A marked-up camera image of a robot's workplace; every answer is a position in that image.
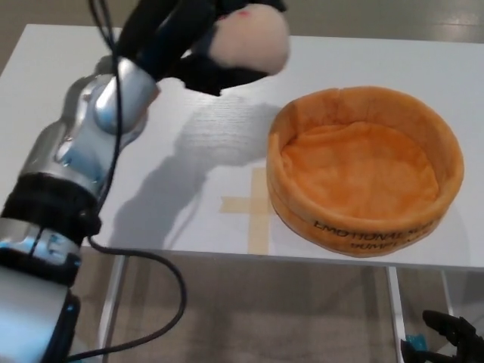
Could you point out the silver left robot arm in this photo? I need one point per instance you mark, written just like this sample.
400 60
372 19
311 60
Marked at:
75 151

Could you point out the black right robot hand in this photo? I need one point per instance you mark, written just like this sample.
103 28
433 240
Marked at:
452 332

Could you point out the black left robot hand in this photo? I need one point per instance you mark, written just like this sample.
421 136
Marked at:
189 41

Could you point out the orange plush round basket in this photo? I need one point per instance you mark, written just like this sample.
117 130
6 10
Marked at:
365 174

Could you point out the pink round plush toy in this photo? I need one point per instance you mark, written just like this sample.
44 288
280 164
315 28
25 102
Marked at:
251 39

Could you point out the white table leg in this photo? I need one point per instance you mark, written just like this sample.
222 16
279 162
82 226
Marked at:
397 314
113 298

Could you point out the beige tape cross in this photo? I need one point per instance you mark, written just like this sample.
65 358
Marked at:
254 215

